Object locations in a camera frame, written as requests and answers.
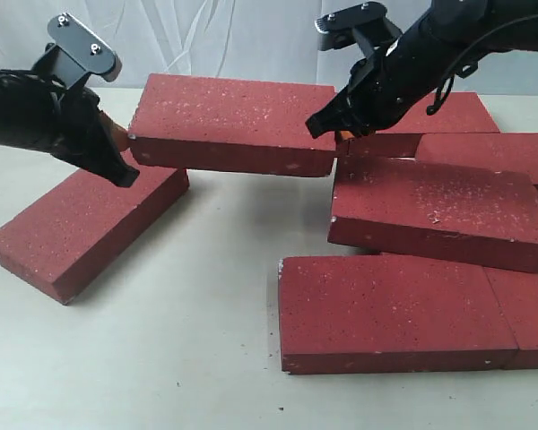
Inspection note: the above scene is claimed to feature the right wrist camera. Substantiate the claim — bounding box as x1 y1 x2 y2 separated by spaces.
315 1 403 60

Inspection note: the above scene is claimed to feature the red brick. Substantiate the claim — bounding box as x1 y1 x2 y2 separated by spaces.
0 166 189 305
335 92 499 158
328 156 538 273
415 133 538 190
278 254 518 374
484 268 538 370
129 73 336 177

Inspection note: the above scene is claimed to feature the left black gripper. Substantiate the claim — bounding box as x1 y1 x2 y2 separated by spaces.
0 69 139 187

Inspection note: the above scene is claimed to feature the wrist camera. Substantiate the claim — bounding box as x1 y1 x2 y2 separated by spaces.
315 1 403 60
31 13 122 90

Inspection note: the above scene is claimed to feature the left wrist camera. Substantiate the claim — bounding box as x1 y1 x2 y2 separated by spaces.
31 13 122 90

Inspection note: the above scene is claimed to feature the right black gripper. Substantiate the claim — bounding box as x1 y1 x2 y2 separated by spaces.
305 17 461 142

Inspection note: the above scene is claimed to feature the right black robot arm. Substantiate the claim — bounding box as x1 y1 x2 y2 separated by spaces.
306 1 538 138

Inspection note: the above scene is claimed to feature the wrinkled blue-grey backdrop cloth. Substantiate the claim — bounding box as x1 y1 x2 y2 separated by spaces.
0 0 538 98

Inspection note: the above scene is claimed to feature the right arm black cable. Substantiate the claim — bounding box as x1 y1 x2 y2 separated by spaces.
426 13 538 116

